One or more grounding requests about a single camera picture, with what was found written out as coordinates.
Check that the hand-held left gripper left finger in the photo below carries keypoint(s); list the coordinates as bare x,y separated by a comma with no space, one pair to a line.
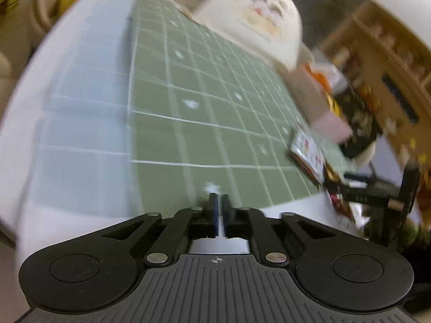
212,215

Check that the white cat print box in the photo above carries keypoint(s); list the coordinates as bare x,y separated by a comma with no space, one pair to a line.
262,13

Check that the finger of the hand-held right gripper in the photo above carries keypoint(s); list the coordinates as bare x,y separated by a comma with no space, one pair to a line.
358,176
357,195

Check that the yellow snack packet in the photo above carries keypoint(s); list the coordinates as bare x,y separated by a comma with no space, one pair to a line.
334,103

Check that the orange snack packet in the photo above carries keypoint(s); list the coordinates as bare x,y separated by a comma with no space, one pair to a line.
320,75

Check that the green and white grid tablecloth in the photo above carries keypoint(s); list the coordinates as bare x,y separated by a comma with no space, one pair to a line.
208,107

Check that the black snack packet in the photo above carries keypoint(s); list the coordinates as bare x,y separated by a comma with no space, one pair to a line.
362,124

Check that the pink storage box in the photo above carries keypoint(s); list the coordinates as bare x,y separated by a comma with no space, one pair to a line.
316,107

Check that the wooden shelf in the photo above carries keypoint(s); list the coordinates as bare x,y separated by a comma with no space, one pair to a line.
387,57

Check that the red and gold snack packet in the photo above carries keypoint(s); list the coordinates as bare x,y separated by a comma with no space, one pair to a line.
336,188

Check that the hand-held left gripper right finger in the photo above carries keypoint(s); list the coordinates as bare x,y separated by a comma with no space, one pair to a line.
227,215

